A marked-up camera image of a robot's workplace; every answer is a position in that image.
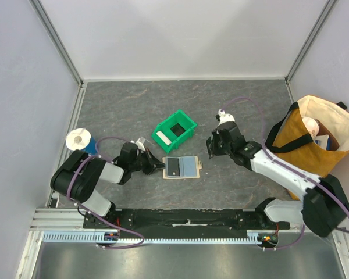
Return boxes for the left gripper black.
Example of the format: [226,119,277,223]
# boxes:
[129,148,167,176]

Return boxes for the dark credit card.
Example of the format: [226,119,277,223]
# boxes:
[166,157,180,177]

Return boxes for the beige leather card holder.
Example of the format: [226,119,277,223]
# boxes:
[162,156,202,180]

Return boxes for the green plastic bin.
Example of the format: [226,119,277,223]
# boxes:
[152,110,197,154]

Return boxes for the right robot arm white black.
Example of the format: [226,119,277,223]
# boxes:
[206,121,349,237]

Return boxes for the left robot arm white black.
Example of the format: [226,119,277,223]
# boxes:
[50,142,165,228]

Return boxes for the credit card stack in bin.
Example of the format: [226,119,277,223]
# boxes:
[155,131,172,146]

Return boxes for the toilet paper roll blue wrapper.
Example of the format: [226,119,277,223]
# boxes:
[65,128,97,155]

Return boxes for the mustard canvas tote bag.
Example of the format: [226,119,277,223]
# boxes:
[264,95,349,201]

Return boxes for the items inside tote bag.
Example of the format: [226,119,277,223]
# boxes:
[302,116,340,151]

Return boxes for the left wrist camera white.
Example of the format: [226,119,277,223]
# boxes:
[135,137,146,152]

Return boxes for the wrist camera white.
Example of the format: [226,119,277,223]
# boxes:
[135,137,146,152]
[216,109,235,126]

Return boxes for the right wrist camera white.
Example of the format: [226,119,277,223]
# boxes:
[216,109,235,126]

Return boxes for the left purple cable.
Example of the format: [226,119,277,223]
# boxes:
[66,136,146,251]

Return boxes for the purple cable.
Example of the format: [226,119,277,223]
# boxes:
[222,97,349,252]
[66,136,146,251]

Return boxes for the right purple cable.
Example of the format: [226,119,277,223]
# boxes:
[222,97,349,252]

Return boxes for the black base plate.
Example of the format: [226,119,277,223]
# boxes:
[83,208,291,236]

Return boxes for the slotted cable duct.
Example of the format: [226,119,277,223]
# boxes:
[42,229,280,244]

